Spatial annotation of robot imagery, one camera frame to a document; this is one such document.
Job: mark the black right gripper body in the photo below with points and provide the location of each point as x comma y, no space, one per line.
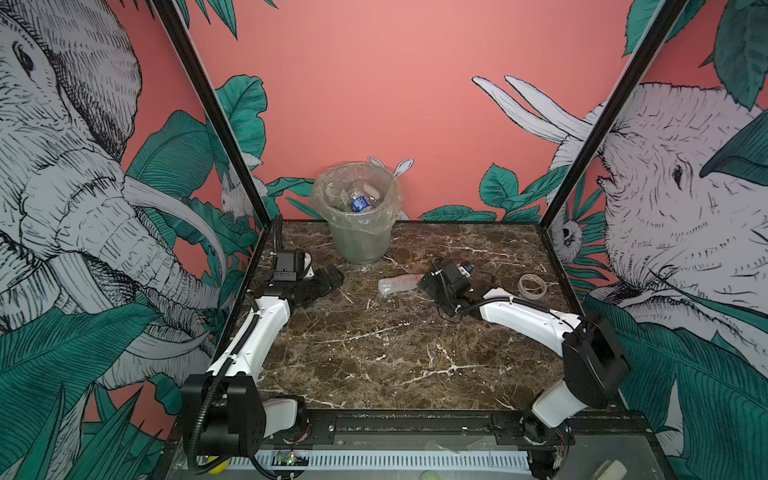
444,300

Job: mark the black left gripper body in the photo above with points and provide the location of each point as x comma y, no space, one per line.
316,284

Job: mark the clear bottle red cap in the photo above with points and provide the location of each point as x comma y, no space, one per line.
402,283

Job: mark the small bottle blue label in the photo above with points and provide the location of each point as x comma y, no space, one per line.
360,204

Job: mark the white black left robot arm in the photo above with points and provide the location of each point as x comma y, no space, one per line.
223,414

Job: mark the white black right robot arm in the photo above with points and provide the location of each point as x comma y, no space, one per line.
594,362

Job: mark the clear plastic bin liner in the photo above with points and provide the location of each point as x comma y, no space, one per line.
334,189

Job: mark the roll of clear tape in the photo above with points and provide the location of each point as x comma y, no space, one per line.
532,287

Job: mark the small circuit board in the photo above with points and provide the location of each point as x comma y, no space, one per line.
290,459

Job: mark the yellow ball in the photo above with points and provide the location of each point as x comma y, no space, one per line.
217,465

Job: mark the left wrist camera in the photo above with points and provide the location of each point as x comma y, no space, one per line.
290,265

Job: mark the white slotted cable duct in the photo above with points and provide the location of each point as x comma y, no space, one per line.
515,462

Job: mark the black front rail frame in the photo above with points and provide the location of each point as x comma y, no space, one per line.
505,427

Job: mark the black left corner post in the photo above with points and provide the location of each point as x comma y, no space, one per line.
172,21

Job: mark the black corner post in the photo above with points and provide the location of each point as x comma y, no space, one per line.
662,22
172,21

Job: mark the black right corner post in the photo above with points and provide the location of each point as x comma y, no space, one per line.
662,22

